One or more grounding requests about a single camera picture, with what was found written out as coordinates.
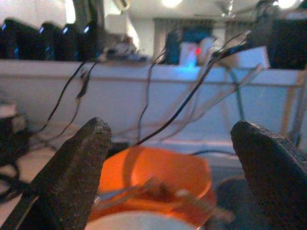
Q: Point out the white device with red light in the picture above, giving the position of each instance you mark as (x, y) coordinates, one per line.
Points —
(189, 55)

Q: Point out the white bowl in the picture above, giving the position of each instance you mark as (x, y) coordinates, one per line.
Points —
(144, 222)

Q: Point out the large black device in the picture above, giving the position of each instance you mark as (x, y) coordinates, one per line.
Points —
(287, 43)

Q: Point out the black charger with white label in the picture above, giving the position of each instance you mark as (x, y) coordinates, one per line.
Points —
(12, 139)

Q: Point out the orange bowl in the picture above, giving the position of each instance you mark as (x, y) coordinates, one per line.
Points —
(168, 165)

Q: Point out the flat black power adapter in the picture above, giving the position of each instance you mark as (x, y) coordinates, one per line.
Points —
(120, 147)

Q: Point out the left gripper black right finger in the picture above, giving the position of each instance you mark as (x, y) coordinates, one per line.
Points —
(275, 177)

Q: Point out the round ceiling lamp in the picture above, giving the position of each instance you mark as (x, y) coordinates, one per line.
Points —
(287, 3)
(171, 2)

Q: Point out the orange plate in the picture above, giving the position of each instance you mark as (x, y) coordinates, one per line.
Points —
(204, 213)

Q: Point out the white box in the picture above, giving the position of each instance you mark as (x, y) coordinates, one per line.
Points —
(251, 58)

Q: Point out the metal fork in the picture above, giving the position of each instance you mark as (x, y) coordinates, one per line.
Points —
(115, 194)

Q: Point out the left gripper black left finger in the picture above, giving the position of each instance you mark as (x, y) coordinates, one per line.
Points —
(62, 172)

